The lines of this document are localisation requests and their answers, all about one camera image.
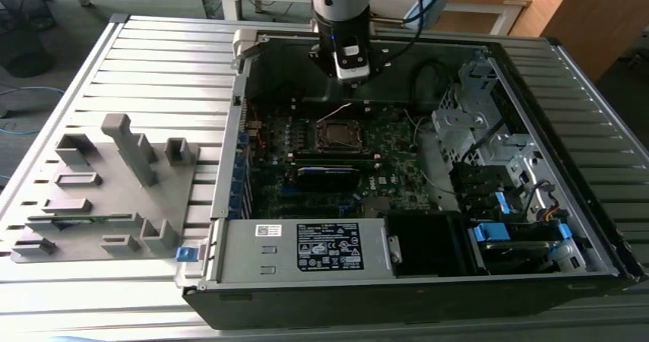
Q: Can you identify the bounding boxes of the silver CPU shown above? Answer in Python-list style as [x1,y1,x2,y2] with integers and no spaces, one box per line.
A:
[324,123,358,145]

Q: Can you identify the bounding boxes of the metal socket cover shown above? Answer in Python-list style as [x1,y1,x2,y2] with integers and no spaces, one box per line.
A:
[314,120,365,153]

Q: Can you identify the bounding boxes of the CPU socket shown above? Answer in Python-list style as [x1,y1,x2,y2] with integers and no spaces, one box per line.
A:
[311,118,368,155]

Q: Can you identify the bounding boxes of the silver metal drive cage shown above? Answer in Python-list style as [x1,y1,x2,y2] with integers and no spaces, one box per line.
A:
[430,51,547,191]

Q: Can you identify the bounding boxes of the green RAM stick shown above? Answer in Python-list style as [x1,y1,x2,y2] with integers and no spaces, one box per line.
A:
[28,213,137,232]
[293,150,380,165]

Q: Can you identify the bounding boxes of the green motherboard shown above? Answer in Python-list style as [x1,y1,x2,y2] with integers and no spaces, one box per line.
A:
[242,98,457,220]

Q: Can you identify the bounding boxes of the graphics card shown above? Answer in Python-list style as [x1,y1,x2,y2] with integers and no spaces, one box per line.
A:
[297,166,362,194]

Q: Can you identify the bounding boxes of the silver chipset heat sink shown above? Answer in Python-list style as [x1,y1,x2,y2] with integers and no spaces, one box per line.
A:
[362,197,392,217]

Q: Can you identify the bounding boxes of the wooden cabinet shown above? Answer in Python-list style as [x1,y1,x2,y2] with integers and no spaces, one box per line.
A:
[509,0,649,83]

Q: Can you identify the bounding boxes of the blue plastic clip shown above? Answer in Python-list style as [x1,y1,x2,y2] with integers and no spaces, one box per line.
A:
[492,191,512,214]

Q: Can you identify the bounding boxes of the hard disk in blue carrier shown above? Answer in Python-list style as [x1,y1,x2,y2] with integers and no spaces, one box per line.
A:
[469,221,575,277]

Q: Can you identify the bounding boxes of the grey power supply unit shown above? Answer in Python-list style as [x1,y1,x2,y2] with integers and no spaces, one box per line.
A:
[218,218,394,282]

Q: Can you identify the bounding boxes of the black waste bin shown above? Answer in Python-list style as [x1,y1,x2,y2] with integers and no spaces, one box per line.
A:
[0,30,56,79]

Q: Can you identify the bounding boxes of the grey parts rack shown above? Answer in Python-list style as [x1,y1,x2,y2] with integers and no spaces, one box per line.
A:
[10,112,203,264]

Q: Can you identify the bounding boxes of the black PC case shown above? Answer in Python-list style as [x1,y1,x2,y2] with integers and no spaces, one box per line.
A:
[175,28,649,331]

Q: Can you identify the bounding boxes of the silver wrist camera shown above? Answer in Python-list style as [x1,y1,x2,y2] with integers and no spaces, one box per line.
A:
[332,43,374,83]

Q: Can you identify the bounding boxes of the black camera cable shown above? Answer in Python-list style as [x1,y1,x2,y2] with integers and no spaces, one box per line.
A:
[377,0,425,62]

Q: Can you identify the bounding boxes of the thick black cable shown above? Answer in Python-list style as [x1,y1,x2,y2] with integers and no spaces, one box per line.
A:
[412,59,461,113]

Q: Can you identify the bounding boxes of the multicoloured power wires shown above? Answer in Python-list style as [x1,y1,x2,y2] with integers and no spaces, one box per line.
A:
[537,201,569,223]

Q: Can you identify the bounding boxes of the blue network cable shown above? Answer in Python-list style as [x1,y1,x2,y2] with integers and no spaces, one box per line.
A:
[0,85,67,136]

